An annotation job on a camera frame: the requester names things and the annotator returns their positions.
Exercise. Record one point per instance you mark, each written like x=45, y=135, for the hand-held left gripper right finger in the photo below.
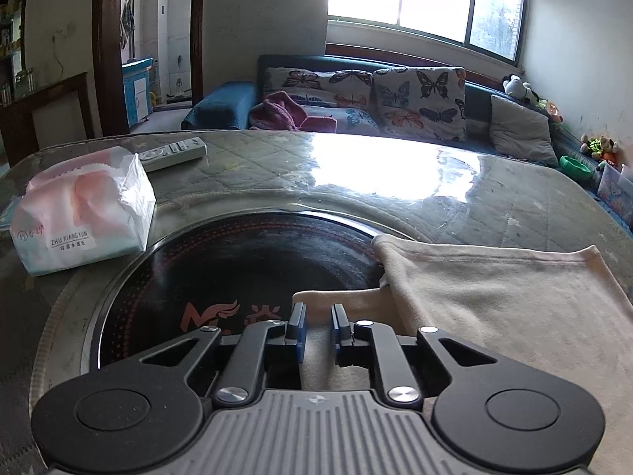
x=340, y=325

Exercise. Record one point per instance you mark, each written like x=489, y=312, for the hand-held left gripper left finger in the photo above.
x=298, y=325

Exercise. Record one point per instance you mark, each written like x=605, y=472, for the beige cloth garment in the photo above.
x=494, y=316

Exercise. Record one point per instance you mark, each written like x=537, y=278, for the black round cooktop plate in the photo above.
x=232, y=267

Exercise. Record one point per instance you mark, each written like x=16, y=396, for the pink blanket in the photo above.
x=287, y=114

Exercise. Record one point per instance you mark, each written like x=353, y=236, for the white remote control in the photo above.
x=172, y=152

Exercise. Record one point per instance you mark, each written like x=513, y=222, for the dark blue sofa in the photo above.
x=346, y=99

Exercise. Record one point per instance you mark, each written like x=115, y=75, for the wide butterfly print cushion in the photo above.
x=321, y=90

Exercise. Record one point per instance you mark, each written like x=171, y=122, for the square butterfly print cushion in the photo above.
x=420, y=101

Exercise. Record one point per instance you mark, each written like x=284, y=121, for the tissue pack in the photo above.
x=84, y=212

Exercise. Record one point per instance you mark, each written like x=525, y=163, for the grey plain cushion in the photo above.
x=523, y=128

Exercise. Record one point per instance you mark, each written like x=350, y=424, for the green bowl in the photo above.
x=576, y=166

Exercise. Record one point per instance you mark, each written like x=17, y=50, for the blue cabinet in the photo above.
x=137, y=90

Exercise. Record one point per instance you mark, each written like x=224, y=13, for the panda plush toy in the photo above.
x=518, y=87

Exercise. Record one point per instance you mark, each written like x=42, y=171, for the clear storage box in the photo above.
x=614, y=193

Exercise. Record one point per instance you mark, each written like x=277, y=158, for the brown plush toy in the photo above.
x=599, y=146

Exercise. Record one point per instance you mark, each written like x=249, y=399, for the wooden chair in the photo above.
x=47, y=109

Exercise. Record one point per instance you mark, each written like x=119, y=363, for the window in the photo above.
x=425, y=0

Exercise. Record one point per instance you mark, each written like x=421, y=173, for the dark wooden door frame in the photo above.
x=106, y=44

